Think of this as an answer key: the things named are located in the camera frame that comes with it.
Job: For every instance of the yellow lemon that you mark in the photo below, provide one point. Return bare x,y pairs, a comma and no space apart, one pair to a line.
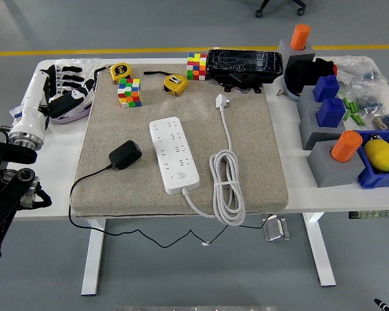
379,155

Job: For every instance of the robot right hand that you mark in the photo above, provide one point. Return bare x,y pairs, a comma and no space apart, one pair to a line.
382,306

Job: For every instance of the multicolour puzzle cube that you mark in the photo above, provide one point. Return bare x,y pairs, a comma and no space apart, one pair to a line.
129,94
196,66

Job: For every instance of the table control panel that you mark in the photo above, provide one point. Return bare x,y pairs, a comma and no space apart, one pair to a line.
372,214

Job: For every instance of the pale blue dish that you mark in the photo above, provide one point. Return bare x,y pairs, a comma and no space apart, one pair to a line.
291,94

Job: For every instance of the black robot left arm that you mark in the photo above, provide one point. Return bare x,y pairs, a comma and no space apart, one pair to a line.
6,191

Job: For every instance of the blue plastic bin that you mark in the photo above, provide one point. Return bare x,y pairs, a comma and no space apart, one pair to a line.
372,181

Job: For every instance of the grey two-slot holder block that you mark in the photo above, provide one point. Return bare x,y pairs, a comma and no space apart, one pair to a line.
308,120

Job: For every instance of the white power strip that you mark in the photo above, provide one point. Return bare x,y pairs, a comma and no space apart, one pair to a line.
175,162

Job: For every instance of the black film-wrapped box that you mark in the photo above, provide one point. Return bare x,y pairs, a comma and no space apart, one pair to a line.
243,63

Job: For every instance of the small green peg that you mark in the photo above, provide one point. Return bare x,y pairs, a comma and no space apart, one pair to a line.
351,106
360,120
355,118
347,115
346,103
355,107

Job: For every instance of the grey-brown mat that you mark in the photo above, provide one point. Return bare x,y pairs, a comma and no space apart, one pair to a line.
246,129

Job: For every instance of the black plug adapter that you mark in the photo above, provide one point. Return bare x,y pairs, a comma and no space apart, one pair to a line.
124,155

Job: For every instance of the clear bag of blue parts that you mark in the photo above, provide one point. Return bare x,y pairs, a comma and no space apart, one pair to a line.
369,103

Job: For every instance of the metal foot pedal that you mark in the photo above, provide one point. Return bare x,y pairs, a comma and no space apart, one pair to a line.
275,230

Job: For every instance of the black cloth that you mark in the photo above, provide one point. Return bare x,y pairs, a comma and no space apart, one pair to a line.
301,76

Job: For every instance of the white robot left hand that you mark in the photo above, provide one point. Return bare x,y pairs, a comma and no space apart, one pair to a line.
30,103

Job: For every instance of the black office chair base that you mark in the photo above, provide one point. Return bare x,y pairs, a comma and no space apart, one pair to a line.
258,13

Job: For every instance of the orange cylinder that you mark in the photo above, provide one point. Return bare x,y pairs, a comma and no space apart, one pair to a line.
345,147
300,38

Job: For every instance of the yellow tape measure, 5m print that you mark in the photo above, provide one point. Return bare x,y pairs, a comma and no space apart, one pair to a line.
121,71

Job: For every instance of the blue block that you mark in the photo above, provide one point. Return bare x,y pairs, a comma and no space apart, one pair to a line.
325,89
330,113

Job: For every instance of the large clear plastic bag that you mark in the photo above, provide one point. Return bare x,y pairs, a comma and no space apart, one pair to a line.
360,69

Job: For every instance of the white table leg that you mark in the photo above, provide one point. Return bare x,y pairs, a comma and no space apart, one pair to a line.
321,256
94,259

